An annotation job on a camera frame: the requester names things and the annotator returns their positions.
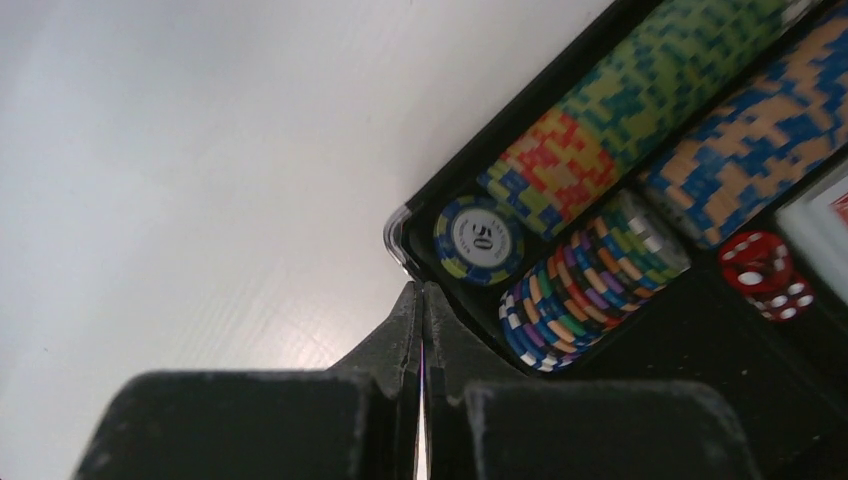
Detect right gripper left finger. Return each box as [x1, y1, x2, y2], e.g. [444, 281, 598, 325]
[328, 281, 423, 479]

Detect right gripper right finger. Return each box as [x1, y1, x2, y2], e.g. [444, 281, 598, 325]
[422, 282, 525, 479]

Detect blue green 50 chip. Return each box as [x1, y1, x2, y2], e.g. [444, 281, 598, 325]
[433, 195, 525, 286]

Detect black poker set case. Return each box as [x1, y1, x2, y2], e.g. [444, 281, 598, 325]
[384, 1, 847, 479]

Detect mixed colour chip row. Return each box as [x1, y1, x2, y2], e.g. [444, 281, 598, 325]
[498, 190, 691, 373]

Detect green poker chip row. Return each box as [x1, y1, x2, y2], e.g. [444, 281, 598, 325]
[478, 0, 812, 240]

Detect red dice in case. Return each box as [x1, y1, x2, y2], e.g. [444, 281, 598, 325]
[717, 230, 815, 322]

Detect blue tan poker chip row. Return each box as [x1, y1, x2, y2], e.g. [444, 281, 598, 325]
[640, 1, 847, 249]

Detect red playing card deck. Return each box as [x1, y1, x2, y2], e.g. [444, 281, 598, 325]
[776, 158, 847, 299]

